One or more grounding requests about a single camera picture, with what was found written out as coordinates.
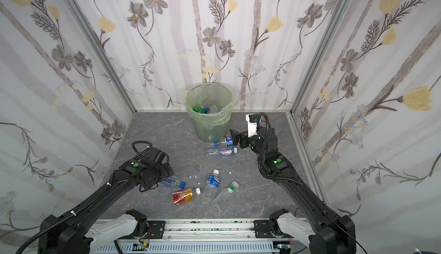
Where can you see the green bin liner bag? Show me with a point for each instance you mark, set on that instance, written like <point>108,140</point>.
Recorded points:
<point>207,95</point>

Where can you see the mesh waste bin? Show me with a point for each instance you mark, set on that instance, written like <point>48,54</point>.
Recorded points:
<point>211,133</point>

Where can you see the white vented cable duct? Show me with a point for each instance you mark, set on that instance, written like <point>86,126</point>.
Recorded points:
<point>203,247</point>

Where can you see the green bottle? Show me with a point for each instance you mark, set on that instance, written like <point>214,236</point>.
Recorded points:
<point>199,109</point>

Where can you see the clear bottle white cap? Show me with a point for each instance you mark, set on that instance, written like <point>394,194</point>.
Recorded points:
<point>225,196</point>

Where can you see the crushed bottle blue cap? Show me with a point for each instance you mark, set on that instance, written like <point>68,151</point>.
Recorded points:
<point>173,182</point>

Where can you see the corner aluminium post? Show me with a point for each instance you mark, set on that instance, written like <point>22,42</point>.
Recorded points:
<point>325,41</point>
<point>99,51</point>

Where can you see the clear crushed bottle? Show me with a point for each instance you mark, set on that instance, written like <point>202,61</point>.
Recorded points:
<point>212,110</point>

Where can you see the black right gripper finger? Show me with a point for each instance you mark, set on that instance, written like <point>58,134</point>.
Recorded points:
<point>234,133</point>
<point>236,141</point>

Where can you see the red yellow label bottle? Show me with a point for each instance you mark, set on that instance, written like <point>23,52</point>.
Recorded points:
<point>185,195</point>

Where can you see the small blue label bottle near bin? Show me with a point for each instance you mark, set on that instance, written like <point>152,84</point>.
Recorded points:
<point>224,142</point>

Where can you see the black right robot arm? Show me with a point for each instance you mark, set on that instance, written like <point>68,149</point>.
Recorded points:
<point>324,231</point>

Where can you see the right corner aluminium post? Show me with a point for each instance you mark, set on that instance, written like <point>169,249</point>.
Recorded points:
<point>325,41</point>

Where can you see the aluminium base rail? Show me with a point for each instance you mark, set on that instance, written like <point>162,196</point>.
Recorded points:
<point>110,232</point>

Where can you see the left corner aluminium post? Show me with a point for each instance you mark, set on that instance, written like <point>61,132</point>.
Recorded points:
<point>99,51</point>

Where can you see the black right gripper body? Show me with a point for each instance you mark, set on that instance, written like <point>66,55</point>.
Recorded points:
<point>242,139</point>

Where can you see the purple label Ganten bottle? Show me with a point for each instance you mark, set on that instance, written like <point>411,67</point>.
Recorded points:
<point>221,151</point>

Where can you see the Pocari Sweat bottle white cap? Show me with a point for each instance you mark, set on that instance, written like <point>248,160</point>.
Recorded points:
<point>212,185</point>

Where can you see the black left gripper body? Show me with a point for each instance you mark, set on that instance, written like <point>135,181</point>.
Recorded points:
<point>165,171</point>

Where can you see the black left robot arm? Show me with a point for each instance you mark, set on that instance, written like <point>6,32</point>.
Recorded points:
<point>68,233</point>

